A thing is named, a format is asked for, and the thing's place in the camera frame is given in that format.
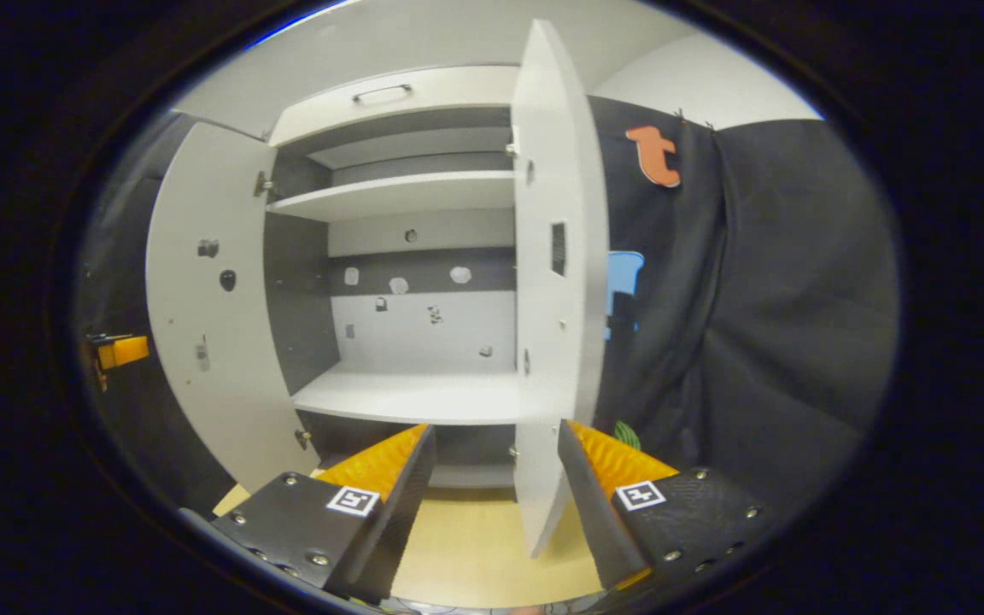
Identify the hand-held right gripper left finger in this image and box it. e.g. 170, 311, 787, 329
210, 423, 437, 603

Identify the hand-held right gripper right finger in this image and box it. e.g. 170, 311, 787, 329
558, 419, 779, 590

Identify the white cabinet door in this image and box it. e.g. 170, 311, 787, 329
146, 120, 322, 496
511, 19, 611, 560

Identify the white cabinet shelf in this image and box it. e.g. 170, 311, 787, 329
291, 359, 561, 426
268, 169, 517, 223

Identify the white double-door shoe cabinet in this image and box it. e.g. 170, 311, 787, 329
263, 64, 561, 492

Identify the black backdrop cloth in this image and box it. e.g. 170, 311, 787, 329
78, 111, 211, 513
586, 94, 728, 479
697, 120, 901, 513

